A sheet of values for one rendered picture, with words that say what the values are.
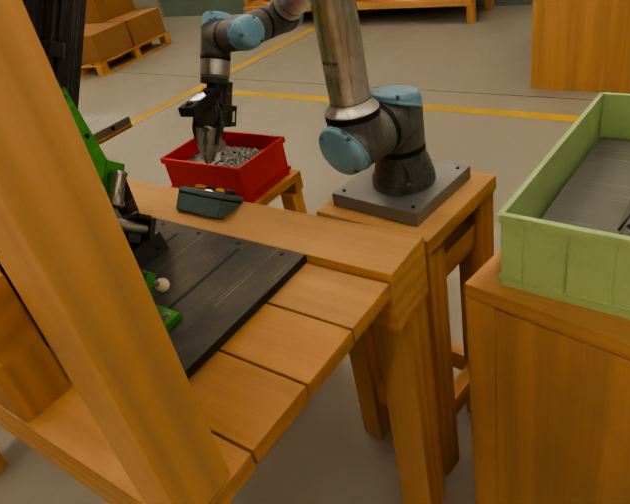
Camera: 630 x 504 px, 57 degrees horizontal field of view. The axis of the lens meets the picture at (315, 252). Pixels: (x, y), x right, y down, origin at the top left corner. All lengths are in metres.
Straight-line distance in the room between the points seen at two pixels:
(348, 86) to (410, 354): 0.58
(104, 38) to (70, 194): 6.80
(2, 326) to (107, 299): 0.12
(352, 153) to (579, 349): 0.57
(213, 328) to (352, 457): 0.98
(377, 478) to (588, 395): 0.83
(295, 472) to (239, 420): 1.03
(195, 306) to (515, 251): 0.62
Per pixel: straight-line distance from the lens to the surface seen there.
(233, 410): 0.95
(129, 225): 1.31
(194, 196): 1.45
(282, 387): 0.95
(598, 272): 1.13
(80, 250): 0.58
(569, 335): 1.17
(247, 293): 1.13
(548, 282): 1.18
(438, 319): 1.43
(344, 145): 1.19
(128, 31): 7.65
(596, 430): 1.32
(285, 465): 1.97
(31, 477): 2.36
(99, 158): 1.34
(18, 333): 0.69
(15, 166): 0.54
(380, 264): 1.12
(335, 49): 1.17
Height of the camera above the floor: 1.56
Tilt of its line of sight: 33 degrees down
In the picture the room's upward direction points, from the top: 13 degrees counter-clockwise
